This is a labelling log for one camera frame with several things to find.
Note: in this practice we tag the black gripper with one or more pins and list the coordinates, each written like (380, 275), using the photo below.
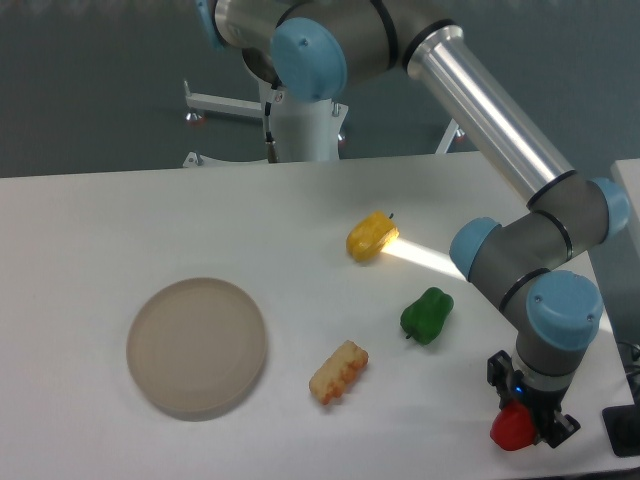
(541, 394)

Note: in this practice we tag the red toy pepper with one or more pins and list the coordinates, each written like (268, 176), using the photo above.
(513, 428)

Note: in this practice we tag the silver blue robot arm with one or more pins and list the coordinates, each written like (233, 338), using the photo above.
(310, 51)

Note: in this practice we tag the green toy pepper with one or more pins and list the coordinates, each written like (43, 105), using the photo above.
(424, 319)

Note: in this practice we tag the yellow toy pepper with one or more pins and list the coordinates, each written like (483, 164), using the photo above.
(368, 238)

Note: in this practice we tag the black device at table edge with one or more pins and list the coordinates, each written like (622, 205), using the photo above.
(622, 426)

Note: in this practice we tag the white box at right edge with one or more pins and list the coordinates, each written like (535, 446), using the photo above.
(627, 173)

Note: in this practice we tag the beige round plate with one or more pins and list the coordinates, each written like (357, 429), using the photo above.
(196, 348)

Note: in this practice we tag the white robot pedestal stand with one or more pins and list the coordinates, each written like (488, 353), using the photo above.
(294, 131)

